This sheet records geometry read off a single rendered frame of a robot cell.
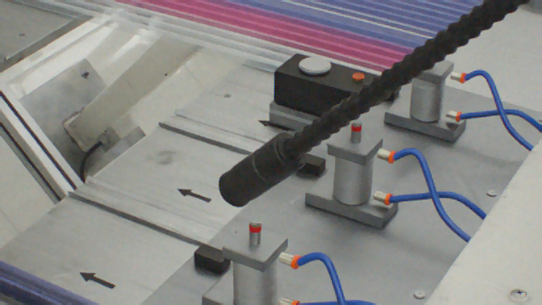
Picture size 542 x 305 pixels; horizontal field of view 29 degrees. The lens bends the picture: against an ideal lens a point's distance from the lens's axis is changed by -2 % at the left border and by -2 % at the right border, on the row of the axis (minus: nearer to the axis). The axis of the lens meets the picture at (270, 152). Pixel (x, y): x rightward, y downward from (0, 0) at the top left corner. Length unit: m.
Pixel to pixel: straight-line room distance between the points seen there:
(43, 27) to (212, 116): 0.23
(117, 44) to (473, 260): 1.71
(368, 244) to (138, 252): 0.17
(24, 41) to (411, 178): 0.44
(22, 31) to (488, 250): 0.55
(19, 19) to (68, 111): 1.05
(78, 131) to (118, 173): 1.26
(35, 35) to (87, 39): 1.20
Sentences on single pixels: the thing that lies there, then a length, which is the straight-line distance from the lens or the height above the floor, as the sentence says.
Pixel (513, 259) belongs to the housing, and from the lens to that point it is 0.57.
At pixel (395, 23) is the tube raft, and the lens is 0.97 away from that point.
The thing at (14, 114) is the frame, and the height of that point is 0.32.
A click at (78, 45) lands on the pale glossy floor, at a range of 2.16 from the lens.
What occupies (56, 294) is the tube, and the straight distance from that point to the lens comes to 0.65.
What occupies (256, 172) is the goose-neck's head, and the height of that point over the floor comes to 1.25.
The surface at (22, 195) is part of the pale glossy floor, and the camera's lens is 1.93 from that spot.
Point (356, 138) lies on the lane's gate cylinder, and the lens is 0.60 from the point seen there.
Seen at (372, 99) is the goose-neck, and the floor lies 1.32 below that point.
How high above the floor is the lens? 1.57
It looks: 42 degrees down
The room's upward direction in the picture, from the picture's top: 55 degrees clockwise
